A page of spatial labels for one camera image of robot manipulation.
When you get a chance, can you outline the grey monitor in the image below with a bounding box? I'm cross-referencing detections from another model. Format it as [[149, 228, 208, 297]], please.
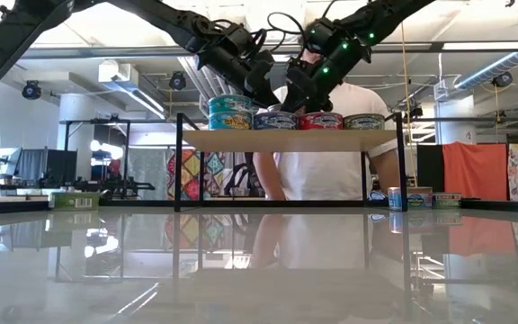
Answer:
[[0, 147, 24, 179]]

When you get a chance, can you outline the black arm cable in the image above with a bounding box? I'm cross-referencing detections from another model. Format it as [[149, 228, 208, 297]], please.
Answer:
[[211, 17, 269, 53], [265, 11, 308, 51]]

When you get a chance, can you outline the teal light tuna can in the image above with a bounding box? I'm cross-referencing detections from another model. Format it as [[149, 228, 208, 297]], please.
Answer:
[[208, 111, 255, 131]]

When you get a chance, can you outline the orange curtain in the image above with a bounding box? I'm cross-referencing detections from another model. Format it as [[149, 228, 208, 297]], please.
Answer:
[[442, 141, 509, 202]]

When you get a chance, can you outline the green red labelled can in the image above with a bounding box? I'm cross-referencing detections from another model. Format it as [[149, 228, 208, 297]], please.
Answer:
[[432, 192, 462, 211]]

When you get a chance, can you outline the black ceiling camera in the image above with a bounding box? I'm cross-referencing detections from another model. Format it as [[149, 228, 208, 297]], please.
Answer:
[[405, 105, 424, 125], [21, 80, 43, 101], [492, 70, 514, 89], [168, 71, 187, 92]]

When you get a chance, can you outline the black bag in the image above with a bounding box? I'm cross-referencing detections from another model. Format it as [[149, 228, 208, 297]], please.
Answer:
[[222, 152, 264, 198]]

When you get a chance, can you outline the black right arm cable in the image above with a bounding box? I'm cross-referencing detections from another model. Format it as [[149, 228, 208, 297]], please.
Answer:
[[265, 11, 308, 51]]

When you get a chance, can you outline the black screen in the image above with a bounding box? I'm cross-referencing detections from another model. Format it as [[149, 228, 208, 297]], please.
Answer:
[[45, 149, 79, 184]]

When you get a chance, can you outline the wooden shelf with black frame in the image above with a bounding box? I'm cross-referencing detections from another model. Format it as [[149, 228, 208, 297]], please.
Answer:
[[173, 112, 408, 213]]

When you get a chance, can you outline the yellow rope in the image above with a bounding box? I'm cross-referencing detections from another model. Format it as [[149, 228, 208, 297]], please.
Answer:
[[400, 22, 416, 188]]

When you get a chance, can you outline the black partition panel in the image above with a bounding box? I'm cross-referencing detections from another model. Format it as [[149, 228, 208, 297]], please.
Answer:
[[416, 144, 444, 194]]

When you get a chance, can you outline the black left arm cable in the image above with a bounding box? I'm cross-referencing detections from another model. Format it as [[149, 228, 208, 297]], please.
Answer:
[[211, 17, 269, 53]]

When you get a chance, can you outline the colourful patterned cloth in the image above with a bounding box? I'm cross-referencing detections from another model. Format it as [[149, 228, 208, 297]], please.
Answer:
[[166, 150, 242, 202]]

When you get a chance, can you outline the black metal rack frame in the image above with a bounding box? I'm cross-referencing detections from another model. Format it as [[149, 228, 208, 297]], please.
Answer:
[[63, 117, 132, 199]]

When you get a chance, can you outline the teal green tuna can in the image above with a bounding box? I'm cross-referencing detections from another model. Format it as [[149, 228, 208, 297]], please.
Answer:
[[208, 94, 254, 114]]

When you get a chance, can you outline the light blue ceiling pipe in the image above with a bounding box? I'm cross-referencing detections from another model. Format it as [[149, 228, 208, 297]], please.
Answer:
[[454, 51, 518, 91]]

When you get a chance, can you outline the red tuna can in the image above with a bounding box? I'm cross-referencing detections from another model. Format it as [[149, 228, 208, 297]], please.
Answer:
[[298, 112, 344, 131]]

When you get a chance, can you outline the person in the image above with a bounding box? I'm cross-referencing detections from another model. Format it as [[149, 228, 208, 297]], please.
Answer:
[[252, 47, 402, 203]]

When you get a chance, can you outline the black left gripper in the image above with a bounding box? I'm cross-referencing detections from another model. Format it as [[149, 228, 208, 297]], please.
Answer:
[[198, 42, 282, 109]]

